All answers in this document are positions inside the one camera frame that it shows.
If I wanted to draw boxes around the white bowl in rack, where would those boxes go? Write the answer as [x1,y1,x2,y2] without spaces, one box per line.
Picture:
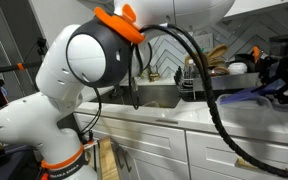
[228,62,247,75]

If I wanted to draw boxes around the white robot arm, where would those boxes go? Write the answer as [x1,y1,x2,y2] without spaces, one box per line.
[0,0,235,180]

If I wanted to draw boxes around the clear plastic lunchbox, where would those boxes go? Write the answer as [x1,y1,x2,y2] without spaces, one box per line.
[216,94,288,130]

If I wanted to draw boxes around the stainless steel sink basin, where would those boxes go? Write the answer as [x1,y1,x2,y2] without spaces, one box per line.
[91,85,181,108]

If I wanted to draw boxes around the gold cabinet handle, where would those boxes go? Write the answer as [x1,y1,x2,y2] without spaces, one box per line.
[235,157,288,179]

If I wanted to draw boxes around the orange cable clip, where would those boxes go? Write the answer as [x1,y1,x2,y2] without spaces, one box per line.
[94,4,145,44]

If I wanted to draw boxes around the wooden cutting board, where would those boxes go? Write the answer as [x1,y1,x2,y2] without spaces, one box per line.
[99,136,120,180]

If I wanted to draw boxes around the gold spring kitchen faucet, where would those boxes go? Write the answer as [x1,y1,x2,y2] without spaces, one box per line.
[149,66,160,82]

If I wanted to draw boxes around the white lower cabinets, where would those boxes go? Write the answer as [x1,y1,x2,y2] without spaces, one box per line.
[73,112,288,180]

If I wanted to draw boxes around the blue lunchbox lid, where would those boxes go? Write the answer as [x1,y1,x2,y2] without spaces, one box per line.
[219,80,285,105]

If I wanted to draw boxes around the black dish drying rack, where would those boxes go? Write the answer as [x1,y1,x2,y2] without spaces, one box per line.
[174,67,259,102]

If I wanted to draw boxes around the white wall outlet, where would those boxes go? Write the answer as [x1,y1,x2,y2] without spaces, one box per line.
[194,33,214,52]

